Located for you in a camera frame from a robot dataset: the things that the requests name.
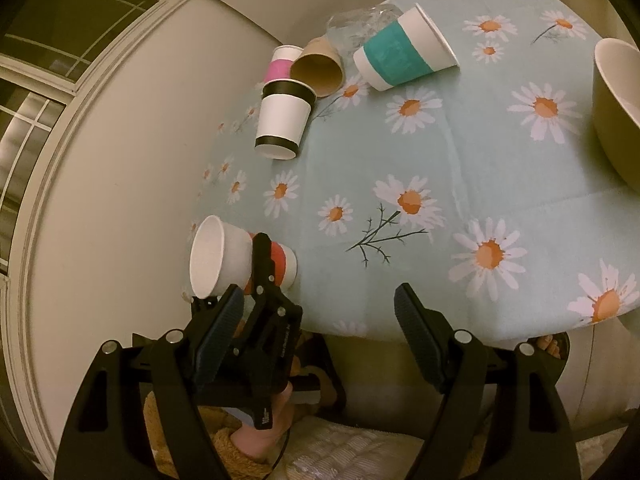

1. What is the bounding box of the red banded paper cup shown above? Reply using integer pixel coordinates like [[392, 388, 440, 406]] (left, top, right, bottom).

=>
[[188, 214, 298, 300]]

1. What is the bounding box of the black banded paper cup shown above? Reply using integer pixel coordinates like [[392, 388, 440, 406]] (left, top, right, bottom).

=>
[[254, 78, 317, 160]]

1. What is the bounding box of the brown kraft paper cup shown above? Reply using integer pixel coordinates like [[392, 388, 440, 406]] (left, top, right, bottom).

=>
[[290, 36, 344, 98]]

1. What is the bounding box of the pink banded paper cup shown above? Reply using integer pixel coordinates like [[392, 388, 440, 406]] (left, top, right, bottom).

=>
[[262, 44, 303, 84]]

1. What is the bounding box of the clear plastic cup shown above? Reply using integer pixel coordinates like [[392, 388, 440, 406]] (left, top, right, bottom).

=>
[[326, 2, 402, 58]]

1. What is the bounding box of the teal banded paper cup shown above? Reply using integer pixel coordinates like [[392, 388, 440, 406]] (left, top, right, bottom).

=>
[[352, 3, 459, 92]]

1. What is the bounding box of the person's left hand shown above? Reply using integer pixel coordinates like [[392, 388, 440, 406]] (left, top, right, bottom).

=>
[[229, 378, 302, 463]]

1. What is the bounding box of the daisy print tablecloth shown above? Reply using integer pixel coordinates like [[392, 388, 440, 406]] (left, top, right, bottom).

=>
[[191, 0, 639, 340]]

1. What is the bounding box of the beige ceramic mug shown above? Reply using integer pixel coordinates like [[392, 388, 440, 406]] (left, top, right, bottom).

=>
[[592, 38, 639, 193]]

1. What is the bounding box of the window with white frame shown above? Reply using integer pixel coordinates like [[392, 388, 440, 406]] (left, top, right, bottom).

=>
[[1, 0, 186, 272]]

